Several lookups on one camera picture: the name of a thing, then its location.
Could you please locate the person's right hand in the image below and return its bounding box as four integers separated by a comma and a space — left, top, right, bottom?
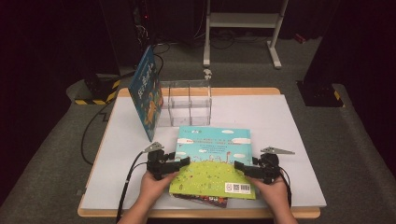
247, 175, 293, 211

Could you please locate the person's left hand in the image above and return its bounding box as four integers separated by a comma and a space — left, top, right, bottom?
138, 171, 179, 206

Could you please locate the white metal stand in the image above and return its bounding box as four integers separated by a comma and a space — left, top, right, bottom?
203, 0, 289, 70

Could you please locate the purple magazine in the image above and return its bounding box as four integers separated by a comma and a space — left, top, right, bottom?
171, 192, 229, 209

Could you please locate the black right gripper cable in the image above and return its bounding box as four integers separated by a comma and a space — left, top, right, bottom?
278, 167, 293, 209

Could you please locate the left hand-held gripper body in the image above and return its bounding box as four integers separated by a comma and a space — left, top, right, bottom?
142, 141, 177, 182

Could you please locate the dark equipment with cables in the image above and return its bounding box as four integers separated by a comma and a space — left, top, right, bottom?
132, 0, 158, 48

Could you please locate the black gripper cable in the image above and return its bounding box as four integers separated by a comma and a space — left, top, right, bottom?
115, 150, 149, 224
278, 167, 293, 209

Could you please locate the dark blue picture book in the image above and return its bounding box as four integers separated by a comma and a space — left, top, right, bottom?
128, 45, 164, 143

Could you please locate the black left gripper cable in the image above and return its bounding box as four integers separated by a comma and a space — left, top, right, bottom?
115, 150, 149, 224

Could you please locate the white table board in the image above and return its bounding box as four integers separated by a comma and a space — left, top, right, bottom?
79, 93, 328, 210

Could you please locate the clear acrylic book rack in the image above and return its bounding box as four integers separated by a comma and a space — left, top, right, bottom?
158, 78, 214, 128

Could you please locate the black yellow striped stand base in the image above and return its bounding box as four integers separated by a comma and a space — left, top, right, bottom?
74, 73, 121, 106
296, 79, 346, 108

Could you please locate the black floor cable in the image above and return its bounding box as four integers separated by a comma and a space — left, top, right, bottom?
80, 101, 110, 166

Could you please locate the light blue green picture book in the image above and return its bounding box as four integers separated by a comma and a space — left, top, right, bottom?
168, 125, 257, 201

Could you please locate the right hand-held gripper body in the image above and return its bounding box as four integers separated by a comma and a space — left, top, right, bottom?
251, 146, 296, 186

